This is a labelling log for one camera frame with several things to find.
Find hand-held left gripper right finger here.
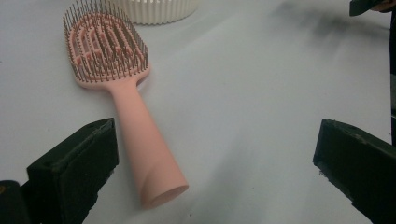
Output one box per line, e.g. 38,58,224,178
312,118,396,224

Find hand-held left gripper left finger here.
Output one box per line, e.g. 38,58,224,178
21,117,120,224

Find pink hairbrush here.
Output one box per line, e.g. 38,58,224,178
63,0,190,210

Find white ribbed plastic basket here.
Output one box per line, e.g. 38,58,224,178
108,0,199,26

